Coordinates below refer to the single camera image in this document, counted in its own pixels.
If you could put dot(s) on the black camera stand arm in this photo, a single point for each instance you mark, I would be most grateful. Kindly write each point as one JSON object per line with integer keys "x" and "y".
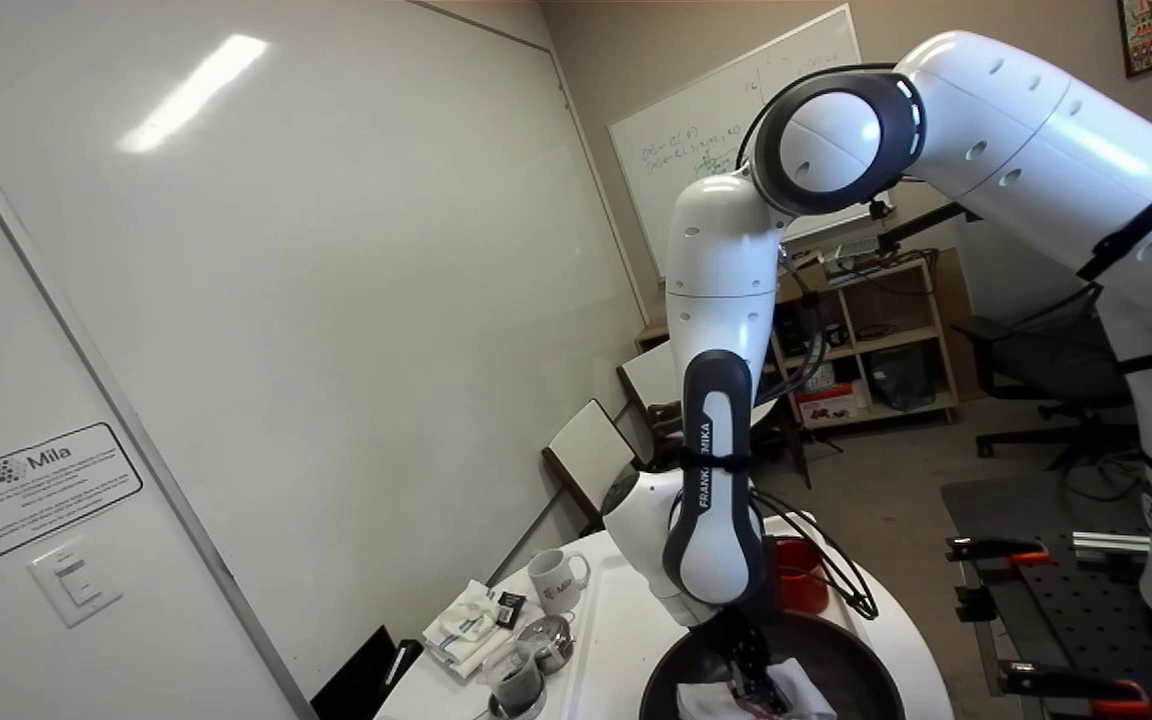
{"x": 923, "y": 220}

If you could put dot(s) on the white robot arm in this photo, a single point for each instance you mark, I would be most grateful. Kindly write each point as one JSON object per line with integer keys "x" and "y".
{"x": 721, "y": 281}

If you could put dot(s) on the black perforated base board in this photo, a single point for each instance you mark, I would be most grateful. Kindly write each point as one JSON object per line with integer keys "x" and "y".
{"x": 1083, "y": 612}

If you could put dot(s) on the black office chair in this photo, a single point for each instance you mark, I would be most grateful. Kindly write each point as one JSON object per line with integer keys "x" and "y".
{"x": 1056, "y": 367}

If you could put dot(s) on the chair with white tablet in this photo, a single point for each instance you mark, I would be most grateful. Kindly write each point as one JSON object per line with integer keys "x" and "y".
{"x": 655, "y": 377}
{"x": 595, "y": 455}

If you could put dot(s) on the silver metal bar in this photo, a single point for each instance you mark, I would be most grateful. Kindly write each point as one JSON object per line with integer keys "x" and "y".
{"x": 1108, "y": 541}

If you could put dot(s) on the pile of white packets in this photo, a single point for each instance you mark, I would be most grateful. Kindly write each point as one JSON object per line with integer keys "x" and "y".
{"x": 466, "y": 628}

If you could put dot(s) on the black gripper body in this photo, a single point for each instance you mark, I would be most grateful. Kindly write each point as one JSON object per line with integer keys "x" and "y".
{"x": 745, "y": 635}

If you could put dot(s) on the wall mounted whiteboard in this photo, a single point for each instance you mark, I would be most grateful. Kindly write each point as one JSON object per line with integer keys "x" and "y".
{"x": 668, "y": 146}

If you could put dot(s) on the wooden shelf unit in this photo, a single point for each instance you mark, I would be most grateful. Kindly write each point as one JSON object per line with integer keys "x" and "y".
{"x": 925, "y": 332}

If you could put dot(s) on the round metal tin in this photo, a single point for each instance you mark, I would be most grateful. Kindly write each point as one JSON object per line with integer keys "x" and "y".
{"x": 544, "y": 642}

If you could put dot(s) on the red white box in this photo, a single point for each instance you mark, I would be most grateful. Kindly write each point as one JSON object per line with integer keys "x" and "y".
{"x": 824, "y": 405}

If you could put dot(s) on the large white wall board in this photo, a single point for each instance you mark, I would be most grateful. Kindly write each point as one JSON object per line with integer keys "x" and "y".
{"x": 337, "y": 332}

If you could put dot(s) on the black frying pan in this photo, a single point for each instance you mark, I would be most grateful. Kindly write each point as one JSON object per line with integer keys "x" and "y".
{"x": 868, "y": 667}

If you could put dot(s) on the white light switch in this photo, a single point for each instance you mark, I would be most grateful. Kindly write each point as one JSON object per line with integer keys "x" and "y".
{"x": 74, "y": 581}

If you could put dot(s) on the white mug grey print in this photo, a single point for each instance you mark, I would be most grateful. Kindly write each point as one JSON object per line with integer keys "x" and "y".
{"x": 554, "y": 581}

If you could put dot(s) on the black red bar clamp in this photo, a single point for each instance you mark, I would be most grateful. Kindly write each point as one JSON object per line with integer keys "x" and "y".
{"x": 999, "y": 550}
{"x": 1070, "y": 684}

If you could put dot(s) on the small black clamp block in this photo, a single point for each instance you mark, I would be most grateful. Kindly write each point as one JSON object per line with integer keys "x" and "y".
{"x": 977, "y": 602}

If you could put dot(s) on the white wall sign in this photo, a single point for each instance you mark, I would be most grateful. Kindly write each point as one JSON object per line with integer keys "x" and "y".
{"x": 40, "y": 489}

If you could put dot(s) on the dark bag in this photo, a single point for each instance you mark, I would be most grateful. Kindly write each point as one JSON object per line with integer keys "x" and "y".
{"x": 907, "y": 380}

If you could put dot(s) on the small grey cup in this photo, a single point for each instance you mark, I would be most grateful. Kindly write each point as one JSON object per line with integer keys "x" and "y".
{"x": 517, "y": 684}

